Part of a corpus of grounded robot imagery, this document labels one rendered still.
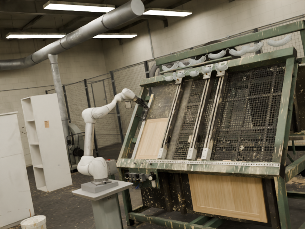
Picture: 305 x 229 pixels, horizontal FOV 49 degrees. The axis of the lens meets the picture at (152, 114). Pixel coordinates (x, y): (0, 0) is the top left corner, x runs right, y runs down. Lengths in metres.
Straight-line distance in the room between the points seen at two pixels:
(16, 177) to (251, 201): 3.64
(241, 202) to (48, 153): 4.82
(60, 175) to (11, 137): 2.26
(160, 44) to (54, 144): 5.21
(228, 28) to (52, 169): 5.64
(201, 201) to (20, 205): 3.03
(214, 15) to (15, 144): 6.27
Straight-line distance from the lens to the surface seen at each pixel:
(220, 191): 3.74
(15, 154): 5.67
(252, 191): 3.54
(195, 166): 3.54
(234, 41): 4.33
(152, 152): 4.09
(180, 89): 4.22
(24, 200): 5.79
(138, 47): 11.88
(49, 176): 7.51
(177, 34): 10.48
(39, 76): 12.29
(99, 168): 3.64
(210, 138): 3.55
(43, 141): 7.41
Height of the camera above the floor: 1.64
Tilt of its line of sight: 3 degrees down
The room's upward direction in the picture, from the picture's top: 9 degrees counter-clockwise
